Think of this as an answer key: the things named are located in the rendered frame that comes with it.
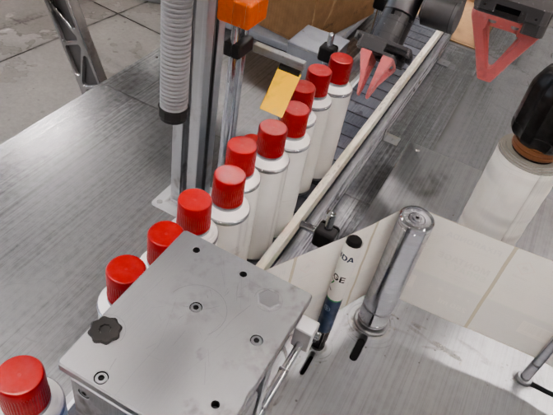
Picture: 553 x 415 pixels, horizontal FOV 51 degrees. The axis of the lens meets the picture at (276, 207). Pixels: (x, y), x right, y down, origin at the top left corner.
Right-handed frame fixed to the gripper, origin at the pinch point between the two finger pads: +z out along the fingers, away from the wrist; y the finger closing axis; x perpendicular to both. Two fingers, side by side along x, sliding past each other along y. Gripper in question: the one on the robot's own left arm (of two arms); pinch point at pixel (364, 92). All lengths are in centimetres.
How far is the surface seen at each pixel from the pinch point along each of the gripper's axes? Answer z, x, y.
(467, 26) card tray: -35, 59, 6
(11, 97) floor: 40, 97, -155
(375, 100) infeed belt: -0.8, 9.6, 0.8
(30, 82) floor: 32, 107, -157
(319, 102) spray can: 7.6, -26.8, 0.5
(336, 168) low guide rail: 14.6, -14.6, 3.9
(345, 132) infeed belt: 7.8, -0.9, 0.1
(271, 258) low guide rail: 28.6, -31.6, 4.3
